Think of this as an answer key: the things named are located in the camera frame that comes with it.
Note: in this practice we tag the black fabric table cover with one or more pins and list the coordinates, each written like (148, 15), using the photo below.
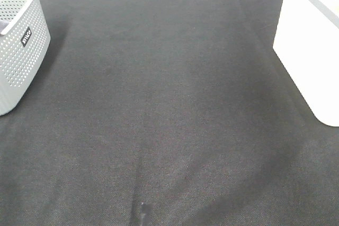
(165, 112)

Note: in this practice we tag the white plastic box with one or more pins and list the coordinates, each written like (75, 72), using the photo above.
(306, 42)

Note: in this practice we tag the grey perforated plastic basket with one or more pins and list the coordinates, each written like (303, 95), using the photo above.
(25, 40)

